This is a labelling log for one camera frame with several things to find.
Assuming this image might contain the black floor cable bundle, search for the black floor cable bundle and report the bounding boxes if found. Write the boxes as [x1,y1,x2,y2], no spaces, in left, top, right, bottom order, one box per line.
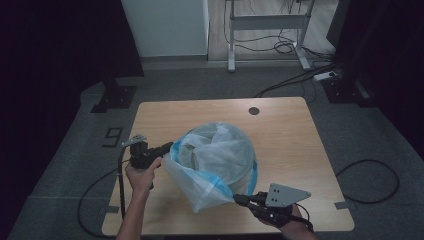
[254,61,343,99]

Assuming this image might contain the tangled black cables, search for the tangled black cables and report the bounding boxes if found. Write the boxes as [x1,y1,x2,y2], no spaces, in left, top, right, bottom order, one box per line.
[223,0,334,58]

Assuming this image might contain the person's left hand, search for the person's left hand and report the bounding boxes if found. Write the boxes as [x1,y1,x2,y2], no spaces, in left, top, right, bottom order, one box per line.
[124,156,163,198]

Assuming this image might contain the white metal desk frame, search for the white metal desk frame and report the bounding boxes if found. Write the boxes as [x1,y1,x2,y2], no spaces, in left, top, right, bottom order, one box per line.
[226,0,316,73]

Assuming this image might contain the white cabinet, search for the white cabinet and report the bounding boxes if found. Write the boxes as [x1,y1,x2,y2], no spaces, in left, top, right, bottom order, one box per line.
[120,0,210,58]

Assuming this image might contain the white blue-banded plastic trash bag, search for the white blue-banded plastic trash bag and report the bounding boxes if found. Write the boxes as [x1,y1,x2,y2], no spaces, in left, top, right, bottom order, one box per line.
[161,121,259,214]

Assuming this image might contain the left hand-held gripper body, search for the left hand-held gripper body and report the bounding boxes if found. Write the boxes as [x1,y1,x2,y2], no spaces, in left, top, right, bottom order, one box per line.
[120,133,164,170]

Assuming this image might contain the dark curtain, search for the dark curtain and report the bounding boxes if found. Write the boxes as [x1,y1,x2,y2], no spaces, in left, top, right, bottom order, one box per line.
[326,0,424,158]

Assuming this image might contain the white power strip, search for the white power strip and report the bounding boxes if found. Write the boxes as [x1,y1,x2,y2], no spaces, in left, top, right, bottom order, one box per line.
[313,70,338,82]

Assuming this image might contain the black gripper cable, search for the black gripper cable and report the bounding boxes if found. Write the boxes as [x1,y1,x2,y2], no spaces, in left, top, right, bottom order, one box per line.
[289,202,315,233]
[77,146,129,239]

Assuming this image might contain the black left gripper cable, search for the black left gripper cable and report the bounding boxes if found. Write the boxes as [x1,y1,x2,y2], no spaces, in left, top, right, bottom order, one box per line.
[77,146,129,239]

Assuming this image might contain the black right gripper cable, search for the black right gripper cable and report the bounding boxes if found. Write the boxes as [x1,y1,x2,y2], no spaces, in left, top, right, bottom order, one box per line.
[289,202,315,233]

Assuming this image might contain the black stand base plate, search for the black stand base plate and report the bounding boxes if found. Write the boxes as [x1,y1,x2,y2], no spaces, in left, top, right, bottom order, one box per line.
[90,78,138,114]
[321,78,378,108]

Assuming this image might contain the person's right hand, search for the person's right hand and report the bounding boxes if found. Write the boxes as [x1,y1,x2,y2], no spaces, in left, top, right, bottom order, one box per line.
[258,203,315,235]

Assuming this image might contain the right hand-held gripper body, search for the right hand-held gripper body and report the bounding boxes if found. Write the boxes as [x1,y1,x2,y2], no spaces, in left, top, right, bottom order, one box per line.
[249,183,312,229]

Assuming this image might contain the black looped floor cable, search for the black looped floor cable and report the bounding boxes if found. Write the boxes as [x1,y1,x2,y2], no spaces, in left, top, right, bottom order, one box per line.
[335,159,400,205]

